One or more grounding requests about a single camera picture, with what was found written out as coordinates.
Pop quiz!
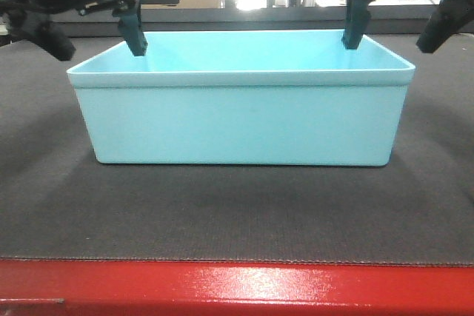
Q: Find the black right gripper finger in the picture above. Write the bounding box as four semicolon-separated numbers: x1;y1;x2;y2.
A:
342;0;373;50
416;0;473;53

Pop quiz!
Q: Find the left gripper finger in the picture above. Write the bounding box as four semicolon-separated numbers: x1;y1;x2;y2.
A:
117;0;147;56
10;10;76;61

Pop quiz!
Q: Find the light blue plastic bin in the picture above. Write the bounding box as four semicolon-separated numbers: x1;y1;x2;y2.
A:
67;30;415;167

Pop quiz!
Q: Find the dark grey conveyor belt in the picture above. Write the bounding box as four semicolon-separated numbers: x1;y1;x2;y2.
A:
1;34;473;266

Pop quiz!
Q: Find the red conveyor frame edge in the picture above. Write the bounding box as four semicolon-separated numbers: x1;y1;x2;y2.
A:
1;260;473;315

